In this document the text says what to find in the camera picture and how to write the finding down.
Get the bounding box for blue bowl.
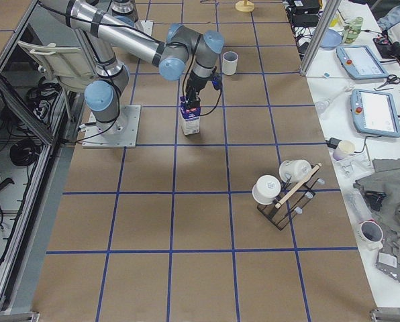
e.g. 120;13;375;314
320;28;342;50

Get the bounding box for Pascual milk carton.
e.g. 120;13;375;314
179;96;201;136

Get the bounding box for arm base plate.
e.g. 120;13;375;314
81;105;142;148

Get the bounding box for white red-rimmed mug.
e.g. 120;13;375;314
354;220;384;251

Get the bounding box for wooden rack handle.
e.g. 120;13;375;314
274;163;322;209

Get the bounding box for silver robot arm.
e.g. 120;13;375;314
41;1;224;124

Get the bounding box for aluminium frame post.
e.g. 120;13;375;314
299;0;341;76

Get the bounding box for black wire mug rack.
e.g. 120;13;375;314
256;177;325;231

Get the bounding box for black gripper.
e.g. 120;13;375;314
185;68;213;103

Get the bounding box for teach pendant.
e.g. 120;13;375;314
350;89;400;138
336;45;389;80

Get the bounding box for black scissors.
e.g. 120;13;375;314
374;74;400;91

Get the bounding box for lower teach pendant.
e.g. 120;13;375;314
350;89;400;138

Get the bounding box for grey office chair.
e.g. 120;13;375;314
17;40;97;93

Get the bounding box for paper cup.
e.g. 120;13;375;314
332;140;355;161

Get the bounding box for grey cloth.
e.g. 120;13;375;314
353;158;400;282

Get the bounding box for green bottle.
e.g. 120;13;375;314
342;16;364;44

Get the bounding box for upper teach pendant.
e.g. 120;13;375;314
336;45;389;80

